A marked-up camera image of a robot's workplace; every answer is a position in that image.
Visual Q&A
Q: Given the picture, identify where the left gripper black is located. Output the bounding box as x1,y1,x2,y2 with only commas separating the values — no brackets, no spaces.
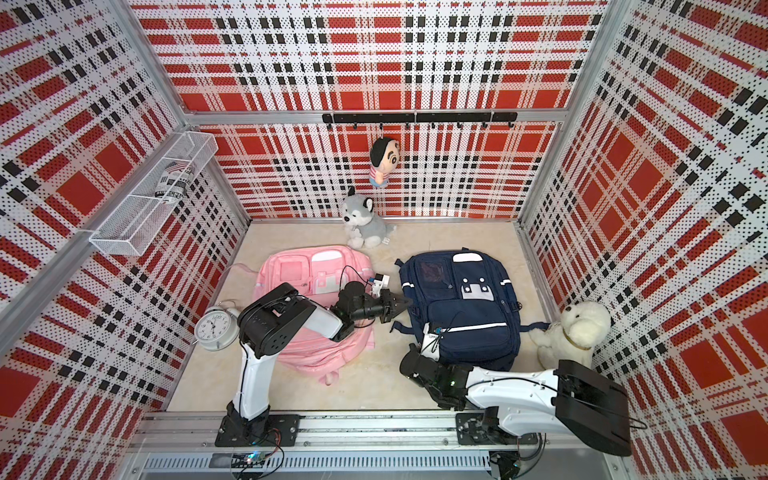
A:
351,288,413,322

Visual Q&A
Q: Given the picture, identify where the navy blue backpack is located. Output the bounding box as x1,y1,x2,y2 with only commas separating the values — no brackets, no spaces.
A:
393,248,549,371

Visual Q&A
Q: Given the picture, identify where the pink backpack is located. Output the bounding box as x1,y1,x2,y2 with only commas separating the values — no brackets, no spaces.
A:
237,245,375,386

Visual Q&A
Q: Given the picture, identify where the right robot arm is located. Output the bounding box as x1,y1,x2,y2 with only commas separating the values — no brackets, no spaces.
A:
399,345,632,457

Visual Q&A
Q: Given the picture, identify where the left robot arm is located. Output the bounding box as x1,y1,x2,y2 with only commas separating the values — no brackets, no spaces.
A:
227,281,413,424

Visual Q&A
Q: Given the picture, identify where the grey husky plush toy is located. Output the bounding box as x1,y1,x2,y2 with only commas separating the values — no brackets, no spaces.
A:
341,186,396,250

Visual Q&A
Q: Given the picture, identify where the white fluffy plush dog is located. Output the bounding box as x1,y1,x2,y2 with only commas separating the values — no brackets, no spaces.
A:
529,301,611,370

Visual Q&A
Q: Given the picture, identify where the black-haired hanging doll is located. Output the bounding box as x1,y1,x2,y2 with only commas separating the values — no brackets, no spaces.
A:
369,137,400,188

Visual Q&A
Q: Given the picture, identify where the white alarm clock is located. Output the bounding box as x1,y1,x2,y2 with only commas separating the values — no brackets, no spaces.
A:
194,306,240,352

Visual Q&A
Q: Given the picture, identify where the green circuit board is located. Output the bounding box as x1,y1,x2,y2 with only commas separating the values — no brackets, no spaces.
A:
230,452,268,471

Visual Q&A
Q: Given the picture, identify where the striped can in basket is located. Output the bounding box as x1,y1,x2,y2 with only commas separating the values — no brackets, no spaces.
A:
154,161,194,204

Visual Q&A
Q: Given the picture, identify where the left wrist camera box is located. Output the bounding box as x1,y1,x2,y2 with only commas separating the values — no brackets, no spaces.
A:
370,273,390,298

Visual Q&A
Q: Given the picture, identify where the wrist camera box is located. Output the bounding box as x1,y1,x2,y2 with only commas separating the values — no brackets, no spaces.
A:
370,273,390,298
420,323,444,361

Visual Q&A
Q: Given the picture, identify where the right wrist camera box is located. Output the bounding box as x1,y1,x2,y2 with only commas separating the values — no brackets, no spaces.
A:
420,323,444,361

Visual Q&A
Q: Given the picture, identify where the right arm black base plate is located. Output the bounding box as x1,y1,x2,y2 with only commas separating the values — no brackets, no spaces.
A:
455,412,539,448

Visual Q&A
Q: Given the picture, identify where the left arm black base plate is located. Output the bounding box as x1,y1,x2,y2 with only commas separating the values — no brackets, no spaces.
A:
214,412,301,447

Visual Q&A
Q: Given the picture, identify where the black wall hook rail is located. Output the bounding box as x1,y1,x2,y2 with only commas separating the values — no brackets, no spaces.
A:
321,111,518,127

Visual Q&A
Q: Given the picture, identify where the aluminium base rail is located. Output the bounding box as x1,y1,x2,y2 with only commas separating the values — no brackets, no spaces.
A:
128,410,535,453

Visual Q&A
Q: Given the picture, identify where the white wire mesh basket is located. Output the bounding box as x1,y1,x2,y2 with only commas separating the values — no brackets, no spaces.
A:
89,131,218,256

